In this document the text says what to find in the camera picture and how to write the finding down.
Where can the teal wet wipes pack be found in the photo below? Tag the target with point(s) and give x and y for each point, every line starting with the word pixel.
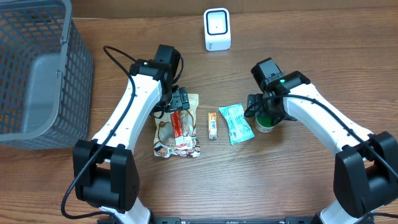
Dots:
pixel 238 128

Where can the white barcode scanner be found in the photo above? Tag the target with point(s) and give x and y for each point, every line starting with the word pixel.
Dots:
pixel 217 29

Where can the orange Kleenex tissue pack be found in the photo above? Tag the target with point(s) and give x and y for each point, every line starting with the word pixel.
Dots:
pixel 212 126

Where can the grey plastic mesh basket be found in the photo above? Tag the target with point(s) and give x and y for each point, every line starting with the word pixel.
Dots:
pixel 47 76

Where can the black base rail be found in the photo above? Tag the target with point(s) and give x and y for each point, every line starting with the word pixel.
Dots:
pixel 286 220

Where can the green lid jar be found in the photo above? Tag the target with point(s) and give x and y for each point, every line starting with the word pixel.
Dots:
pixel 264 124

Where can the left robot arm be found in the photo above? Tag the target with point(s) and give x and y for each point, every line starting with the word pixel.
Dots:
pixel 106 178

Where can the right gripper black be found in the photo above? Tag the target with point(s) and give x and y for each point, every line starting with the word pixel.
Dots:
pixel 254 106

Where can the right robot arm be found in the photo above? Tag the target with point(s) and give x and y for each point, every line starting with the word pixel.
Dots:
pixel 365 171

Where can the beige snack pouch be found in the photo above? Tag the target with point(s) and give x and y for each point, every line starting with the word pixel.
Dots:
pixel 164 141

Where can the red snack stick packet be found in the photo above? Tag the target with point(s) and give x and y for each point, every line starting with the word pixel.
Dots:
pixel 182 141

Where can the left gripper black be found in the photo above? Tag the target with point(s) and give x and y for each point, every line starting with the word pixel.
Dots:
pixel 179 100

